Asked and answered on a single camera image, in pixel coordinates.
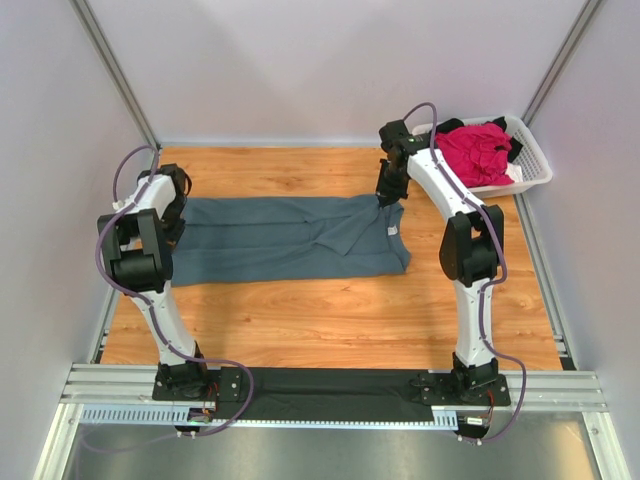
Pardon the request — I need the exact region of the grey blue t shirt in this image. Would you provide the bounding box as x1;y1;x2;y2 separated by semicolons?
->
172;194;411;287

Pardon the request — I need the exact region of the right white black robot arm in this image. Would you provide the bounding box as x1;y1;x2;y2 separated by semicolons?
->
376;120;504;404

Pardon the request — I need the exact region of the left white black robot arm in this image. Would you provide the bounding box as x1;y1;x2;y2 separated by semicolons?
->
97;164;212;401

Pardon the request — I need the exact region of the magenta t shirt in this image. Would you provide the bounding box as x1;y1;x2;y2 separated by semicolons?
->
435;123;513;188

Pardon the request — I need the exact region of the white garment in basket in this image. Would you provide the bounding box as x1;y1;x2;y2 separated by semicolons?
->
505;163;524;183

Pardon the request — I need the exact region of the black garment in basket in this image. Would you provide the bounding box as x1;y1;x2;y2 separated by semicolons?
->
435;116;523;166

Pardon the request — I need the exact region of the rear aluminium table rail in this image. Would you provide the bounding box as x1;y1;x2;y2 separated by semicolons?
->
160;138;380;149

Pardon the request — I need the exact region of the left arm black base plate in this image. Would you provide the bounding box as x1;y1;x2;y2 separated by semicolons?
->
151;367;249;402

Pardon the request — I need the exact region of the grey slotted cable duct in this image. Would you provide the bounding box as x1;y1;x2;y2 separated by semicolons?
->
77;404;459;432

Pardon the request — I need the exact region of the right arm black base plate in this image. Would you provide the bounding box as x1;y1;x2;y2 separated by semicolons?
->
409;372;511;407

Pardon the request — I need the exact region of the left aluminium frame post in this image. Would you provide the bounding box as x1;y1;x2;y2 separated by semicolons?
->
69;0;161;149

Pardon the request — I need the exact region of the aluminium frame post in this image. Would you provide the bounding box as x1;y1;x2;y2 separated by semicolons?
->
69;0;161;149
521;0;606;126

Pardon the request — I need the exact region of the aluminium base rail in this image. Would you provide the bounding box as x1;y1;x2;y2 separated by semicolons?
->
61;364;608;412

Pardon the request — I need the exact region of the right aluminium frame post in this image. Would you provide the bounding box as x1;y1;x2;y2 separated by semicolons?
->
521;0;606;126

